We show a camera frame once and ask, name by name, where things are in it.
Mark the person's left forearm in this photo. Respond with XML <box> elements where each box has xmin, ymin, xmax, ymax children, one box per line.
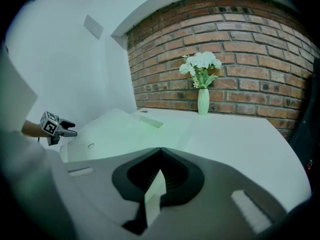
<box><xmin>21</xmin><ymin>119</ymin><xmax>47</xmax><ymax>138</ymax></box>

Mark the grey wall panel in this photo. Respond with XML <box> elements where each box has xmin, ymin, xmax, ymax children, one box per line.
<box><xmin>83</xmin><ymin>14</ymin><xmax>105</xmax><ymax>39</ymax></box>

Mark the white flower bouquet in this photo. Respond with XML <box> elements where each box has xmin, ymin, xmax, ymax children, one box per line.
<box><xmin>179</xmin><ymin>51</ymin><xmax>223</xmax><ymax>90</ymax></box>

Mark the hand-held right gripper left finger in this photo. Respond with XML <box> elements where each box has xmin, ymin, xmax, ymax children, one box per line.
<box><xmin>61</xmin><ymin>147</ymin><xmax>163</xmax><ymax>237</ymax></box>

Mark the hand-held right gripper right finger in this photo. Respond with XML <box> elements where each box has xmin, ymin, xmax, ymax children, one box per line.
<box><xmin>146</xmin><ymin>146</ymin><xmax>289</xmax><ymax>240</ymax></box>

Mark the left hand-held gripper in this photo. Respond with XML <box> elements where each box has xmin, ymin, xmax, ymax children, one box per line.
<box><xmin>39</xmin><ymin>110</ymin><xmax>79</xmax><ymax>147</ymax></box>

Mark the pale green vase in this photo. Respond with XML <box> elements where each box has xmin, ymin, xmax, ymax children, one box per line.
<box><xmin>197</xmin><ymin>88</ymin><xmax>210</xmax><ymax>116</ymax></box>

